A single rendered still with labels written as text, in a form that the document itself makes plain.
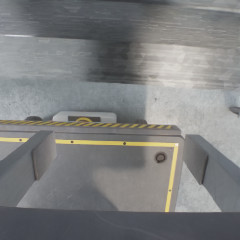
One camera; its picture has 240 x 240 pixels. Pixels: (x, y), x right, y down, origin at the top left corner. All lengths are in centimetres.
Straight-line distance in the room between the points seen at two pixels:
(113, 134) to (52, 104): 44
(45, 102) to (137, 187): 57
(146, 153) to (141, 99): 34
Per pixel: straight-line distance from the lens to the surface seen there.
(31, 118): 82
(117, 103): 82
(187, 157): 17
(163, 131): 53
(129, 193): 62
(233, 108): 94
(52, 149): 16
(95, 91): 82
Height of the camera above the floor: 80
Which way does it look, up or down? 74 degrees down
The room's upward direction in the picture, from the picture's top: 179 degrees clockwise
